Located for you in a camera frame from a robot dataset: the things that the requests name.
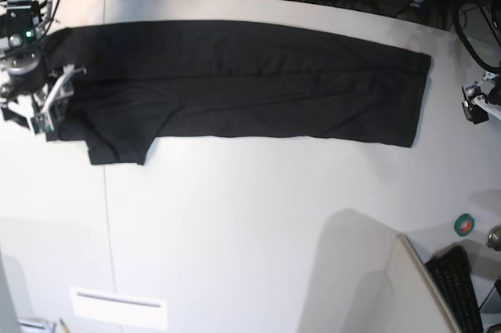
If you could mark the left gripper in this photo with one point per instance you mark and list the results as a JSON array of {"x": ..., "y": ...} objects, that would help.
[{"x": 472, "y": 111}]

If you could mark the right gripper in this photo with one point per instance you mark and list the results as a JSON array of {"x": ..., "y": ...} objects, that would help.
[{"x": 28, "y": 74}]

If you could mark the black t-shirt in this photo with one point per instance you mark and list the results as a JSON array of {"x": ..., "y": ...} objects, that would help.
[{"x": 190, "y": 78}]

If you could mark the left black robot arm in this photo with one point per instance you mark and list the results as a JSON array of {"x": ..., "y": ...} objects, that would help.
[{"x": 490, "y": 10}]

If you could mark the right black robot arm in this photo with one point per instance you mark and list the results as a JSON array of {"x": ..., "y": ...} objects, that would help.
[{"x": 25, "y": 26}]

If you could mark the green tape roll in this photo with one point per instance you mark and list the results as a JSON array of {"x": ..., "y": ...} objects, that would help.
[{"x": 464, "y": 225}]

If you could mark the silver round knob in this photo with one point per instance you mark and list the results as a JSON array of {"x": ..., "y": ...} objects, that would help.
[{"x": 493, "y": 239}]

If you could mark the black keyboard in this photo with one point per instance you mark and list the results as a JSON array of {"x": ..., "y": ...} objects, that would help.
[{"x": 451, "y": 273}]

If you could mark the white desk divider panel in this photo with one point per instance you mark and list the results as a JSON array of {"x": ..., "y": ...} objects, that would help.
[{"x": 418, "y": 305}]

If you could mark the pencil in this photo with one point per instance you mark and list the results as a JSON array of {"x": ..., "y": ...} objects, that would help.
[{"x": 63, "y": 326}]

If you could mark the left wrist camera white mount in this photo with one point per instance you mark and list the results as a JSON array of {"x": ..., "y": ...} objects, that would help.
[{"x": 486, "y": 84}]

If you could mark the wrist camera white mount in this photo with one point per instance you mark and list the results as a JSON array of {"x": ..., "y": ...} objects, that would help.
[
  {"x": 40, "y": 102},
  {"x": 486, "y": 84}
]

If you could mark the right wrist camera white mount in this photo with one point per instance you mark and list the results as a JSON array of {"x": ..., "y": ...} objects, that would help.
[{"x": 40, "y": 102}]

